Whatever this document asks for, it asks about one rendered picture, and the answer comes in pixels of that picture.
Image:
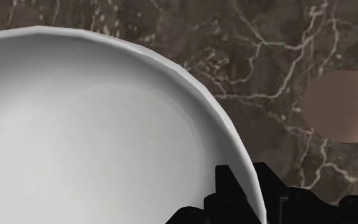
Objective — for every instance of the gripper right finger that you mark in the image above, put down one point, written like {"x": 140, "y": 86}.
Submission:
{"x": 290, "y": 204}

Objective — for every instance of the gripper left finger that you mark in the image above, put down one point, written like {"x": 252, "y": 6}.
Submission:
{"x": 226, "y": 198}

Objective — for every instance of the white bowl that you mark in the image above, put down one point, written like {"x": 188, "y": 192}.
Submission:
{"x": 88, "y": 130}

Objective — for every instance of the brown egg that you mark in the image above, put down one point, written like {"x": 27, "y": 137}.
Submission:
{"x": 343, "y": 107}

